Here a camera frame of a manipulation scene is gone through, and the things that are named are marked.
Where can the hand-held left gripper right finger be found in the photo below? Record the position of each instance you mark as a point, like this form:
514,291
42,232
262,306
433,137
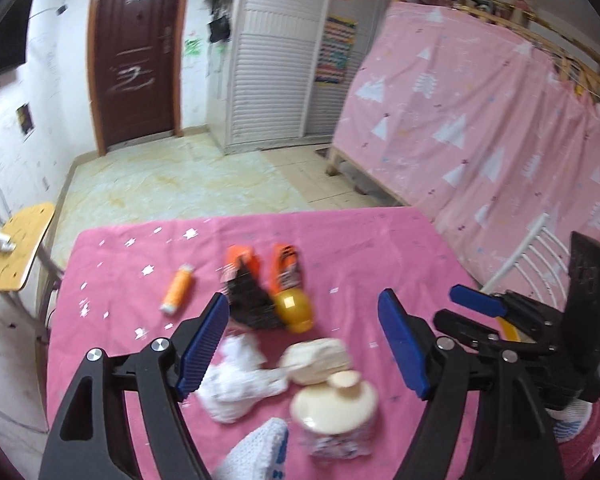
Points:
402,345

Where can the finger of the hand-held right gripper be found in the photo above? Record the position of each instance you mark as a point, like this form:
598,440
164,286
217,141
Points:
462,327
475,300

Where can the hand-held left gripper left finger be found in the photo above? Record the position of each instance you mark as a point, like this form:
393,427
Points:
205,345

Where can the white tissue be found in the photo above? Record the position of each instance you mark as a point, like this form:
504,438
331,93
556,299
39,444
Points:
235,385

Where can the small orange bottle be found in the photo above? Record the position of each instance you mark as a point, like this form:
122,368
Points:
177,290

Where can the black wrapper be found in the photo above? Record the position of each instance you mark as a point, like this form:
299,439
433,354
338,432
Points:
252,302

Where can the cup with cream lid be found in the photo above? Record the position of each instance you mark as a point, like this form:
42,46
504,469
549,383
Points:
330,405

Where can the orange snack packet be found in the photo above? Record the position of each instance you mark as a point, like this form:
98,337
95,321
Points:
240,257
285,265

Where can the yellow plastic ball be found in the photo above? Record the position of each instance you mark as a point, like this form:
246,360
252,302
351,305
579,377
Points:
295,310

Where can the person's right hand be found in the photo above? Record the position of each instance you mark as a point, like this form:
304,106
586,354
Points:
572,422

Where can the yellow plastic object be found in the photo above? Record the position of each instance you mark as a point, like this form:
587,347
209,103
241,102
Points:
510,331

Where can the white metal rack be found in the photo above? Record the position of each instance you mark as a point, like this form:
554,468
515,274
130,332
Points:
535,255

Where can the pink star print tablecloth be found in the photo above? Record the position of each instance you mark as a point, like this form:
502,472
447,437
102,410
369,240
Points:
120,285

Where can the pink covered bed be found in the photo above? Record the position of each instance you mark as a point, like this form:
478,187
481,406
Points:
455,125

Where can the wooden side chair seat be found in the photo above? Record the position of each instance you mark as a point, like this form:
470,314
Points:
20,255

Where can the small white device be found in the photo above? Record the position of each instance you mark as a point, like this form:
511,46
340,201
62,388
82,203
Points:
0,241

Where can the white louvered wardrobe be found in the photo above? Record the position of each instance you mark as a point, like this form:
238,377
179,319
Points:
275,70

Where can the colourful grid poster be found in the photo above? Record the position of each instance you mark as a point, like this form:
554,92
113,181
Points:
335,50

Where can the dark brown door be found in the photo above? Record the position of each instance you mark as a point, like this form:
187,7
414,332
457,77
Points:
135,55

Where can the black hanging bags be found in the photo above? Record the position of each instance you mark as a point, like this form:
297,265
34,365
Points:
220,15

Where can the wooden bed frame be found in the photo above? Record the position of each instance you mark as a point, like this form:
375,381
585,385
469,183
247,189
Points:
334,160

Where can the dark wall box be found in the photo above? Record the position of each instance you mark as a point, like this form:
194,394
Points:
26,119

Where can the black wall television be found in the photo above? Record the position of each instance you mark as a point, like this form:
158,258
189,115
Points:
5,35

